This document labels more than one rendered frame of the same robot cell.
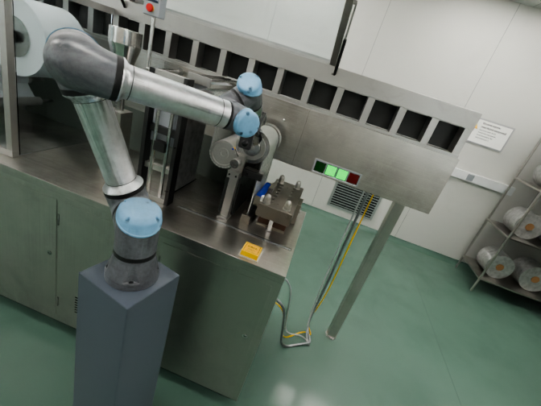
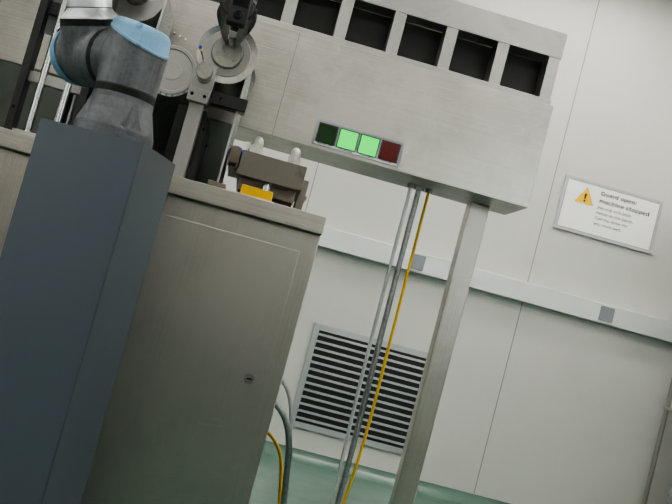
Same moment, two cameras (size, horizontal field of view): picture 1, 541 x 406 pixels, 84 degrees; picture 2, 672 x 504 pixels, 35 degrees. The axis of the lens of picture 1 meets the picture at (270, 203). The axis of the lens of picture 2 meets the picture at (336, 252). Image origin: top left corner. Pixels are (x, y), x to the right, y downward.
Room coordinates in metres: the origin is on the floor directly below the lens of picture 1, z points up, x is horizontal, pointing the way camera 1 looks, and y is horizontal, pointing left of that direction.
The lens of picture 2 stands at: (-1.30, 0.25, 0.67)
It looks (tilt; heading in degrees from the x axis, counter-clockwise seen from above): 4 degrees up; 349
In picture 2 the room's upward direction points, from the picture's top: 15 degrees clockwise
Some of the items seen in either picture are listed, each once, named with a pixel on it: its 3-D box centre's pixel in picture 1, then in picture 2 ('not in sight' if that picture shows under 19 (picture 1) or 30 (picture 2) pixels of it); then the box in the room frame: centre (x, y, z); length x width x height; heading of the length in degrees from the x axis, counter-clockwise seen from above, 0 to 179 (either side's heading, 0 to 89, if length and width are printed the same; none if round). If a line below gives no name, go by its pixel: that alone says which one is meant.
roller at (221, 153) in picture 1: (233, 148); (174, 80); (1.40, 0.25, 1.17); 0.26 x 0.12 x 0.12; 174
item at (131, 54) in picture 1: (119, 106); not in sight; (1.45, 0.85, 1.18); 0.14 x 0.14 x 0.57
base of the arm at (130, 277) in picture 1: (134, 260); (118, 116); (0.71, 0.33, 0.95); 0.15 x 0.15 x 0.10
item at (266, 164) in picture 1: (263, 173); (236, 122); (1.37, 0.07, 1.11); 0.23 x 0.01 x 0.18; 174
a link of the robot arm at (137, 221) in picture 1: (138, 225); (133, 57); (0.72, 0.34, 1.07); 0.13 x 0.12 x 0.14; 38
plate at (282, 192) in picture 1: (282, 200); (269, 179); (1.40, -0.05, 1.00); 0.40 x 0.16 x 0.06; 174
